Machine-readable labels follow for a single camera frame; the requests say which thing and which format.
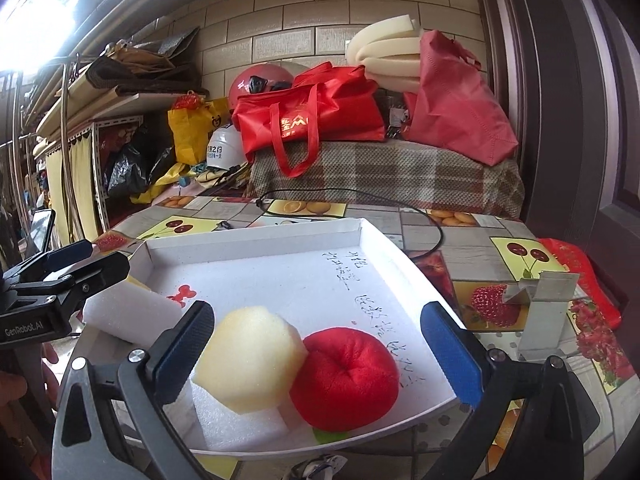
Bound white rectangular foam bar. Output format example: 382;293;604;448
82;281;182;349

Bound pale yellow octagonal sponge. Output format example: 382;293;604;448
192;306;308;414

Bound red plush tomato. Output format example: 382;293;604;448
290;327;400;432

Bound black white patterned cloth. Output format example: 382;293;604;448
282;454;348;480

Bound person's left hand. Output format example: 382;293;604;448
1;342;60;410

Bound smartphone on stand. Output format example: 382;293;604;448
27;209;55;257

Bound white foam block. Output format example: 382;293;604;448
164;380;288;452

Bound fruit pattern tablecloth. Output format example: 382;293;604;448
99;195;639;479

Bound red plastic bag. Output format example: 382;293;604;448
539;238;622;330

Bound metal storage shelf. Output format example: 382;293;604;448
0;24;208;252

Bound white shallow cardboard tray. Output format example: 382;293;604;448
67;216;476;461

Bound yellow paper bag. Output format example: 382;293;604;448
167;92;230;166

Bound plaid cloth covered bench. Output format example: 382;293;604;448
245;140;525;218

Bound white helmet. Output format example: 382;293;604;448
206;124;246;170

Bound dark red fabric bag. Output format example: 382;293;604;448
402;30;518;167

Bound red tote bag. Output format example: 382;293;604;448
232;62;386;178

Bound red helmet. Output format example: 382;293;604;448
229;63;294;110

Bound cream foam rolls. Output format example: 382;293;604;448
345;14;421;93

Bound dark wooden door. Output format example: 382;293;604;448
466;0;640;311

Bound black cable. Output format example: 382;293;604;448
254;187;444;261

